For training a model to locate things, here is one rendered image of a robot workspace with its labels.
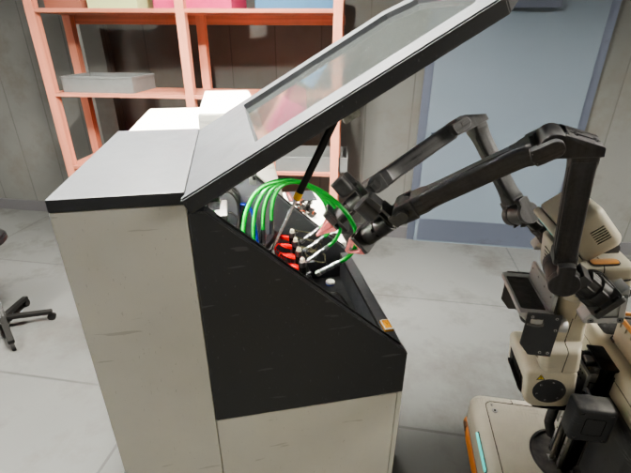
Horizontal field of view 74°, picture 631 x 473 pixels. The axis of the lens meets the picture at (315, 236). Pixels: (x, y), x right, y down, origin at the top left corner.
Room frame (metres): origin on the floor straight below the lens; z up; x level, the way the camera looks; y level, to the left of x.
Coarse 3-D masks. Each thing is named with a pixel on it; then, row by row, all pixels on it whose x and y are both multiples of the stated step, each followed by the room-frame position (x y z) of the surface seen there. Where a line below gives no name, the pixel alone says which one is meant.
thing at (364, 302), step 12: (348, 264) 1.51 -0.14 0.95; (348, 276) 1.47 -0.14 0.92; (360, 276) 1.42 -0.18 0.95; (348, 288) 1.46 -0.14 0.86; (360, 288) 1.33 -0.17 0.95; (360, 300) 1.32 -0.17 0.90; (372, 300) 1.25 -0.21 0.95; (360, 312) 1.31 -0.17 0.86; (372, 312) 1.18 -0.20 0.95; (396, 336) 1.05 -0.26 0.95
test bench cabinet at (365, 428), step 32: (256, 416) 0.89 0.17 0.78; (288, 416) 0.91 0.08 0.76; (320, 416) 0.93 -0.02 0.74; (352, 416) 0.95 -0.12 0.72; (384, 416) 0.97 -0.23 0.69; (224, 448) 0.87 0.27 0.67; (256, 448) 0.88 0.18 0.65; (288, 448) 0.90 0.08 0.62; (320, 448) 0.93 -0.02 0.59; (352, 448) 0.95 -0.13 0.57; (384, 448) 0.97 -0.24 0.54
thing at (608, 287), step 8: (592, 272) 0.95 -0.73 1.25; (592, 280) 0.93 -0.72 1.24; (600, 280) 0.94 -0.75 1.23; (608, 280) 0.97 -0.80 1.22; (584, 288) 0.92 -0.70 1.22; (592, 288) 0.92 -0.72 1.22; (600, 288) 0.92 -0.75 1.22; (608, 288) 0.92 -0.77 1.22; (616, 288) 0.93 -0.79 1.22; (584, 296) 0.93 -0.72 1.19; (592, 296) 0.92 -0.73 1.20; (600, 296) 0.91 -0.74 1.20; (608, 296) 0.91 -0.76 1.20; (616, 296) 0.90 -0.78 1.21; (584, 304) 0.94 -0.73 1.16; (592, 304) 0.92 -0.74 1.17; (600, 304) 0.91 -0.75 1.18; (608, 304) 0.89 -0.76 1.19; (616, 304) 0.89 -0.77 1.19; (592, 312) 0.91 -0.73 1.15; (600, 312) 0.89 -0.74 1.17; (608, 312) 0.89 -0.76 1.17
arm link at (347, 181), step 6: (342, 174) 1.31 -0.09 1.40; (348, 174) 1.29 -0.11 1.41; (336, 180) 1.27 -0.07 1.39; (342, 180) 1.27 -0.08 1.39; (348, 180) 1.28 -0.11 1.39; (354, 180) 1.29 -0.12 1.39; (378, 180) 1.27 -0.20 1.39; (336, 186) 1.27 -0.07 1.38; (342, 186) 1.26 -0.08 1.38; (348, 186) 1.26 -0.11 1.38; (354, 186) 1.28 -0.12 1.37; (360, 186) 1.28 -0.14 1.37; (372, 186) 1.26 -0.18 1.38; (378, 186) 1.27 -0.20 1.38; (342, 192) 1.26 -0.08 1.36; (348, 192) 1.26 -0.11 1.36; (366, 192) 1.27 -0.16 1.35
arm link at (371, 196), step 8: (368, 192) 1.11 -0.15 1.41; (360, 200) 1.12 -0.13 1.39; (368, 200) 1.07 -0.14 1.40; (376, 200) 1.08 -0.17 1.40; (384, 200) 1.10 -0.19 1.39; (360, 208) 1.07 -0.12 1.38; (368, 208) 1.07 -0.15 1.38; (376, 208) 1.07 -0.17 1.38; (384, 208) 1.06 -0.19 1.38; (392, 208) 1.09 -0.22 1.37; (368, 216) 1.07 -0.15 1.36; (376, 216) 1.07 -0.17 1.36; (392, 216) 1.04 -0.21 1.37; (400, 216) 1.02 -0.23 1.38; (408, 216) 1.02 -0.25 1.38; (392, 224) 1.04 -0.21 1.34; (400, 224) 1.03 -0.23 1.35
